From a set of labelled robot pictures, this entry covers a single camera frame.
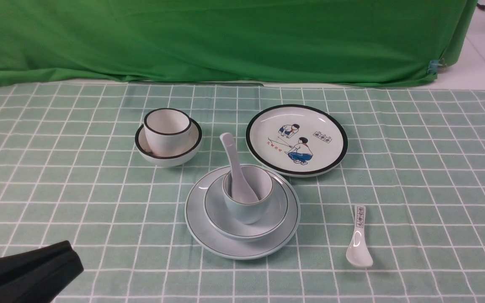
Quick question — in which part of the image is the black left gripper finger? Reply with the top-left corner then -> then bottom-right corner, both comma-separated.
0,240 -> 84,303

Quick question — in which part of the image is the pale blue bowl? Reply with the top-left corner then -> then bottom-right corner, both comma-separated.
204,173 -> 295,242

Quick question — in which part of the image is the long white ceramic spoon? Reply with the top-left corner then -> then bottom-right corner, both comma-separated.
219,133 -> 258,205

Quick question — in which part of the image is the pale blue cup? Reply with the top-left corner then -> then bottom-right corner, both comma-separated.
222,165 -> 274,224

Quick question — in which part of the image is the pale blue plate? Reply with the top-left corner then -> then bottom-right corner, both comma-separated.
185,166 -> 301,260

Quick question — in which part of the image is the white cup black rim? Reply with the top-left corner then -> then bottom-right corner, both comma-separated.
143,108 -> 192,157

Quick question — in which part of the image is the white bowl black rim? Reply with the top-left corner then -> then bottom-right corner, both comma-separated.
134,118 -> 203,167

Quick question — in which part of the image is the green backdrop cloth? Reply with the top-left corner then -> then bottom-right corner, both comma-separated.
0,0 -> 477,88

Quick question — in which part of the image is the illustrated plate black rim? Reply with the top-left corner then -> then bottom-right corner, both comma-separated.
245,104 -> 348,177

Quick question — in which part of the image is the short white ceramic spoon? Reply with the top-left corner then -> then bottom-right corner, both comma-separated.
345,205 -> 373,268

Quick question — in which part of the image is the green checkered tablecloth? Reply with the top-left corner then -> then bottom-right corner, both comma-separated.
0,83 -> 485,303

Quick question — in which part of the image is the blue binder clip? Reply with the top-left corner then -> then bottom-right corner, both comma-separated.
427,60 -> 440,75

